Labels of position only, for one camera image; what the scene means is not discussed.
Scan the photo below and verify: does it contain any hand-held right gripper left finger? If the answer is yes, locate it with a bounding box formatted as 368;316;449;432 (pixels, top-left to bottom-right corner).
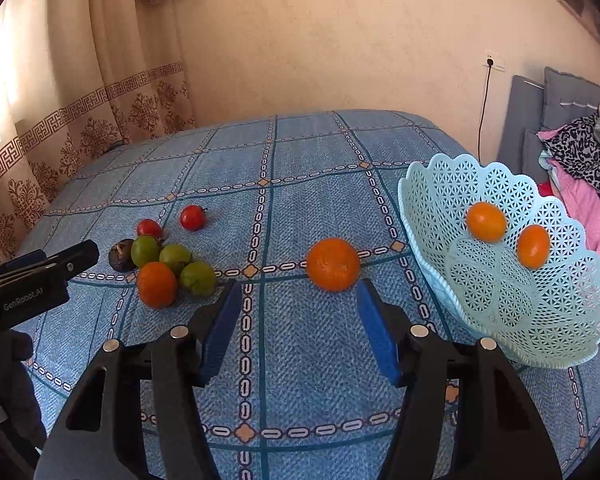
39;280;244;480

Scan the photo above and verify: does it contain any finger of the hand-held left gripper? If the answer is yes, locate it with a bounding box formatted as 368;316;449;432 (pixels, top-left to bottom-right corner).
0;249;48;282
0;240;100;295

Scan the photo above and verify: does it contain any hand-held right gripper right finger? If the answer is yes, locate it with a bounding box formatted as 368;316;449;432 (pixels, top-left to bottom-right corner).
356;279;563;480

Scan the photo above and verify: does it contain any dark purple fruit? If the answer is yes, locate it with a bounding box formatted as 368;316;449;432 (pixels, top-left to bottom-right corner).
108;239;140;273

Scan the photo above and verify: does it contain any green fruit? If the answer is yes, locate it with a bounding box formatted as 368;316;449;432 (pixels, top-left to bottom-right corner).
180;261;217;296
130;235;162;268
159;244;193;276

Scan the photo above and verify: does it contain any small orange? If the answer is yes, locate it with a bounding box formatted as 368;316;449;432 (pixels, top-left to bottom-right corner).
466;202;508;242
516;224;551;269
137;261;179;309

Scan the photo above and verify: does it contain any large orange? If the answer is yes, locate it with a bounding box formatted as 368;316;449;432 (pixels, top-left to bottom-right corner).
306;237;362;293

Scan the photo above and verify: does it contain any light blue plastic basket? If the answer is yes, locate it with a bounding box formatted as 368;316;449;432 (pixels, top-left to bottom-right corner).
398;154;600;370

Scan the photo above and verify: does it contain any blue patterned bedsheet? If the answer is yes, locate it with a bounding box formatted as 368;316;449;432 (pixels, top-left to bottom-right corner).
10;109;600;480

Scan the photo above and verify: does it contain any beige patterned curtain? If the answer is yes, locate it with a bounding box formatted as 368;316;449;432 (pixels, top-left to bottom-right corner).
0;0;197;271

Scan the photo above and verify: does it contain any pile of clothes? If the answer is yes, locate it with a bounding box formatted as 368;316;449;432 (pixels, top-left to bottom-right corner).
537;130;600;331

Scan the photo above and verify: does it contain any grey padded headboard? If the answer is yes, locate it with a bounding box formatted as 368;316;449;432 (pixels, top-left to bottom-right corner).
497;66;600;186

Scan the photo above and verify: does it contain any leopard print cloth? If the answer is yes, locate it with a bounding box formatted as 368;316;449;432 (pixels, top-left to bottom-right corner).
542;115;600;261

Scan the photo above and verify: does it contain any black power cable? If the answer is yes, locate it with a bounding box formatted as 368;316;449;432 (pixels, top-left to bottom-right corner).
478;60;493;163

